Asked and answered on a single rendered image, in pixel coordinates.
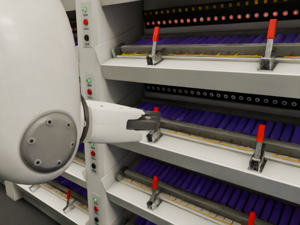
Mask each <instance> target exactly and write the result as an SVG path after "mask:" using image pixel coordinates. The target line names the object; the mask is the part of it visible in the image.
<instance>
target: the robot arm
mask: <svg viewBox="0 0 300 225"><path fill-rule="evenodd" d="M160 115H161V113H160V112H158V111H145V110H144V109H142V108H131V107H127V106H123V105H118V104H112V103H106V102H100V101H92V100H85V99H84V97H83V96H82V95H81V94H80V82H79V69H78V61H77V54H76V48H75V41H74V36H73V32H72V29H71V25H70V22H69V19H68V17H67V14H66V11H65V9H64V7H63V5H62V2H61V0H0V178H2V179H4V180H7V181H9V182H12V183H16V184H23V185H36V184H42V183H46V182H49V181H51V180H53V179H55V178H57V177H59V176H60V175H61V174H62V173H63V172H64V171H65V170H66V169H67V168H68V167H69V166H70V164H71V163H72V161H73V159H74V157H75V155H76V153H77V150H78V146H79V145H80V144H81V143H82V142H83V143H96V144H112V143H132V142H140V141H141V140H142V134H141V133H139V132H138V131H141V130H144V131H145V130H158V129H159V125H160V120H161V119H160Z"/></svg>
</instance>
